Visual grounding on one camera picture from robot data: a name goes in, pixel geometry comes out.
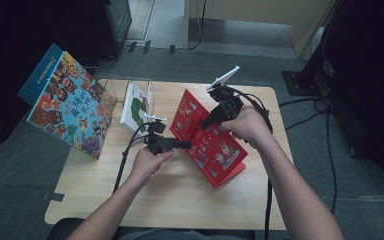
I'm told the clear acrylic book rack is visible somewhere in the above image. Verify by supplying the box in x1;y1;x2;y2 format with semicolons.
94;78;155;130

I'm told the black floor cable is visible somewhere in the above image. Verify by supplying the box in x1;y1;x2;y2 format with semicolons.
284;109;329;131
326;111;338;215
278;96;331;114

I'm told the person's left hand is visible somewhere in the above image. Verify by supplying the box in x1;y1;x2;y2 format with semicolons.
129;145;175;187

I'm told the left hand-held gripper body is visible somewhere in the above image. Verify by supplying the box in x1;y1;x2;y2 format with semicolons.
144;113;176;157

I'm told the black stand with base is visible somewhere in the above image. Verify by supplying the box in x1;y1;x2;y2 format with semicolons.
281;0;339;98

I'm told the person's leg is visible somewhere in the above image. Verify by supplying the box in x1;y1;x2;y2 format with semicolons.
47;217;81;240

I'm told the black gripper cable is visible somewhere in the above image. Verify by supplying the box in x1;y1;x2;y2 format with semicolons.
228;85;275;240
112;121;158;195

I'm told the red picture book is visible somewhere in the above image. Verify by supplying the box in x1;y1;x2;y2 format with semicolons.
169;88;249;189

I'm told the dark cabinet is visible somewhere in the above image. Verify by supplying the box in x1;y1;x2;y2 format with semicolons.
91;0;133;58

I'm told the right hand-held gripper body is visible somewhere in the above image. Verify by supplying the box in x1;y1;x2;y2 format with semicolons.
205;65;245;124

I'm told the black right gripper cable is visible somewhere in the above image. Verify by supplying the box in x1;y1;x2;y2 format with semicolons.
228;85;275;240

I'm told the person's right hand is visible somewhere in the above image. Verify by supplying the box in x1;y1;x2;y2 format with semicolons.
218;105;275;150

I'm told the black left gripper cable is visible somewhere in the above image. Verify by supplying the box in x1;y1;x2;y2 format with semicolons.
112;121;158;195

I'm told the animal cartoon picture book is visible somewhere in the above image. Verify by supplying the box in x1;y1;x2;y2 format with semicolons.
25;49;118;160

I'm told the white caterpillar picture book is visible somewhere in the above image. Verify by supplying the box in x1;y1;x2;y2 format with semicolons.
119;82;150;135

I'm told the black hanging cable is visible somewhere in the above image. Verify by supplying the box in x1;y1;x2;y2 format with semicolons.
187;0;208;52

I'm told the beige wooden cabinet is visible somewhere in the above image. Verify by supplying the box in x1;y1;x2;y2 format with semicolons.
184;0;335;58

